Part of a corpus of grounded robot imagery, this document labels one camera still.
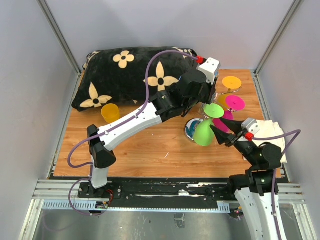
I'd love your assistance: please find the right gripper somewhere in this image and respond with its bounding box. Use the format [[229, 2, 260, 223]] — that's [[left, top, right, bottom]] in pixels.
[[210, 116, 259, 167]]

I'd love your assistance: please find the green plastic goblet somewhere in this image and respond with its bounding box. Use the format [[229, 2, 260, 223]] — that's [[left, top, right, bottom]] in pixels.
[[193, 103, 225, 147]]

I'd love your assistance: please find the yellow plastic goblet front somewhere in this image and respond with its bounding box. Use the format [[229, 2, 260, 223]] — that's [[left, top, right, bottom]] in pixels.
[[217, 76, 242, 109]]

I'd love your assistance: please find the yellow plastic goblet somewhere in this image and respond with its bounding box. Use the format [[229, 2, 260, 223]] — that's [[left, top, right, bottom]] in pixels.
[[100, 103, 120, 124], [217, 76, 242, 109]]

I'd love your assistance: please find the magenta plastic goblet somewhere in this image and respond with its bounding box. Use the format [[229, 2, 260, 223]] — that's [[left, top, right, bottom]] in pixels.
[[212, 94, 246, 133]]

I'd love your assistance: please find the chrome wine glass rack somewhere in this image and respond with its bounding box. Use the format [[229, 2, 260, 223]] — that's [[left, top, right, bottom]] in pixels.
[[184, 82, 243, 144]]

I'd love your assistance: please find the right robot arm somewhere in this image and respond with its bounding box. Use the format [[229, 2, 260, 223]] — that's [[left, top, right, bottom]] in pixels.
[[210, 118, 287, 240]]

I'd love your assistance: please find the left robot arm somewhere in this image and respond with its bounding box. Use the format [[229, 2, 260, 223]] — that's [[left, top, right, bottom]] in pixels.
[[87, 68, 218, 198]]

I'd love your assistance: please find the white folded cloth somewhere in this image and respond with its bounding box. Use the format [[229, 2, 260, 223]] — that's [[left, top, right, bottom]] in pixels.
[[253, 120, 286, 151]]

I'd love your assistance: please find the black floral plush pillow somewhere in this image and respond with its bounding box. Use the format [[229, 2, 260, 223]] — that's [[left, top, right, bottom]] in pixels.
[[71, 46, 198, 112]]

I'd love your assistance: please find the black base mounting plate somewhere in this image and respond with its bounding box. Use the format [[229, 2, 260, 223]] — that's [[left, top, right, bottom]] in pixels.
[[72, 176, 258, 211]]

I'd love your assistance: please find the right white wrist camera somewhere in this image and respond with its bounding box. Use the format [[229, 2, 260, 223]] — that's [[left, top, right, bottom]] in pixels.
[[241, 118, 261, 141]]

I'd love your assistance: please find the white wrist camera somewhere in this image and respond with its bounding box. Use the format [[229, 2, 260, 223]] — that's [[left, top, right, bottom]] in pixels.
[[241, 118, 261, 141], [197, 57, 221, 85]]

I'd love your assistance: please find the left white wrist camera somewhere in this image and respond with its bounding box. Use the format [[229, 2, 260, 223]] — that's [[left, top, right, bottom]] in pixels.
[[197, 57, 221, 85]]

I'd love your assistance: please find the right aluminium frame post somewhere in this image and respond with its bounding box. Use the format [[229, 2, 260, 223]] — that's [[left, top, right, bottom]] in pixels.
[[254, 0, 305, 75]]

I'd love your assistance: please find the aluminium frame post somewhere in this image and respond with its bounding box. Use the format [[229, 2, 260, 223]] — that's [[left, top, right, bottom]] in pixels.
[[254, 0, 305, 75], [36, 0, 82, 74]]

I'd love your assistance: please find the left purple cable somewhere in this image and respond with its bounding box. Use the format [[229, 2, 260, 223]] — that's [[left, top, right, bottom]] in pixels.
[[67, 49, 201, 231]]

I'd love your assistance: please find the left aluminium frame post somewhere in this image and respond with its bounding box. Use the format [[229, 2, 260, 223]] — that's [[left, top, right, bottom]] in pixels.
[[36, 0, 82, 74]]

